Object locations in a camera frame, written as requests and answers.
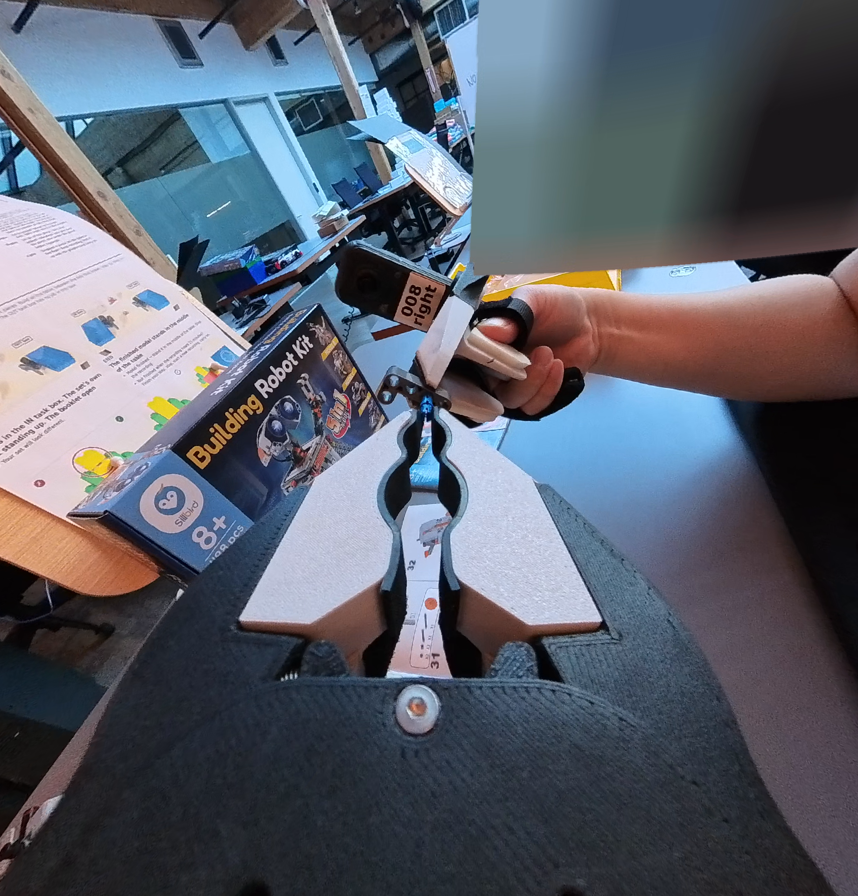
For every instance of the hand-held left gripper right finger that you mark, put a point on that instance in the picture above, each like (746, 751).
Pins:
(520, 560)

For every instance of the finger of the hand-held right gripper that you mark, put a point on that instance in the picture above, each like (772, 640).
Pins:
(474, 406)
(446, 343)

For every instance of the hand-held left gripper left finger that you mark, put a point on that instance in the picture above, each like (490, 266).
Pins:
(317, 560)

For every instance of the person's right forearm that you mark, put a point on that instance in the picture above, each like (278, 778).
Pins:
(737, 336)

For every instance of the wooden background desk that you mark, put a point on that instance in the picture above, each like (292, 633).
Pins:
(310, 259)

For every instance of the grey desk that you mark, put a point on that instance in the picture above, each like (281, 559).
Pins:
(611, 504)

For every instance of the person's right hand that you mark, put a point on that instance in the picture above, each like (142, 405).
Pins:
(562, 336)

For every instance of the blue leaflet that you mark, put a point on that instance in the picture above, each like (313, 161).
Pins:
(429, 469)

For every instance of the building instruction booklet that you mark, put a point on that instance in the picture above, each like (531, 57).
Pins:
(418, 630)

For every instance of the tilted cardboard panel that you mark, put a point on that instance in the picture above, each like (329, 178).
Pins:
(429, 168)

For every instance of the blue storage crate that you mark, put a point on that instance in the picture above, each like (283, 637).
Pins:
(241, 274)

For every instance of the blue robot kit box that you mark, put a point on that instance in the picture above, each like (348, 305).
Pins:
(275, 434)

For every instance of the yellow plastic bin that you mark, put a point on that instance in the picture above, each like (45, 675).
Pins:
(576, 280)

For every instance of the slanted wooden beam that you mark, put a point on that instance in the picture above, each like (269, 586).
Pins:
(345, 84)
(65, 154)

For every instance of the wooden board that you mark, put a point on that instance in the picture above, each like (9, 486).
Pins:
(65, 546)

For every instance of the printed instruction sheet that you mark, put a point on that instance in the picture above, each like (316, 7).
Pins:
(72, 336)

